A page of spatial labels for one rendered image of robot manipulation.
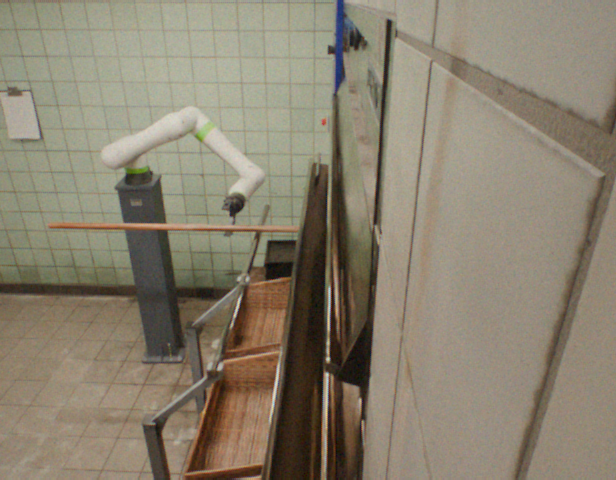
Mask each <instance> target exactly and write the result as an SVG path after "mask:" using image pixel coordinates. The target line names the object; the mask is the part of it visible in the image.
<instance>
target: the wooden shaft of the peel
mask: <svg viewBox="0 0 616 480"><path fill-rule="evenodd" d="M48 227H49V228H64V230H128V231H194V232H258V233H298V227H299V226H277V225H209V224H141V223H74V222H50V223H48Z"/></svg>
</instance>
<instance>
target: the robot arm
mask: <svg viewBox="0 0 616 480"><path fill-rule="evenodd" d="M189 133H190V134H191V135H192V136H194V137H195V138H196V139H197V140H199V141H200V142H201V145H204V146H205V147H207V148H208V149H210V150H211V151H212V152H214V153H215V154H216V155H218V156H220V158H221V159H222V160H223V161H224V162H225V163H227V164H228V165H229V166H230V167H232V168H233V169H234V170H235V171H236V173H237V174H238V175H239V176H240V177H241V178H240V179H239V180H238V182H237V183H236V184H234V185H233V187H232V188H230V190H229V195H228V196H225V198H226V199H224V200H223V202H224V205H223V207H222V210H227V212H228V225H235V223H236V220H235V218H236V214H237V213H238V212H240V211H241V210H242V209H243V207H244V205H246V204H248V203H247V202H248V200H249V199H250V197H251V196H252V194H253V193H254V192H255V191H256V190H257V189H258V188H259V187H261V185H262V184H263V183H264V181H265V173H264V170H263V169H262V168H261V167H258V166H257V165H255V164H254V163H253V162H251V161H250V160H249V159H248V158H247V156H246V155H243V154H242V153H241V152H240V151H239V150H238V149H237V148H236V147H235V146H234V145H233V144H232V142H230V141H229V140H228V139H227V138H226V137H225V136H224V134H223V133H222V132H221V131H220V130H219V127H218V126H215V125H214V124H213V123H212V122H211V121H210V120H209V119H208V118H207V117H206V116H205V115H204V114H203V112H201V111H200V110H199V109H198V108H196V107H192V106H190V107H185V108H184V109H182V110H180V111H179V112H175V114H169V115H167V116H165V117H164V118H163V119H161V120H160V121H157V122H156V123H155V124H153V125H151V126H150V127H148V129H146V130H144V131H142V132H140V133H138V134H136V135H131V136H125V137H123V138H121V139H120V140H118V141H115V143H112V144H110V145H108V146H106V147H105V148H104V149H103V150H102V153H100V159H102V162H103V163H104V165H105V166H106V167H108V168H110V169H120V168H122V167H124V169H125V179H124V182H125V183H126V184H130V185H138V184H144V183H148V182H150V181H152V175H153V170H150V166H149V163H148V155H147V152H148V151H150V150H152V149H154V148H157V147H159V146H162V145H165V144H168V143H171V141H175V140H178V139H181V138H183V137H184V136H185V135H186V134H189ZM229 217H230V218H229Z"/></svg>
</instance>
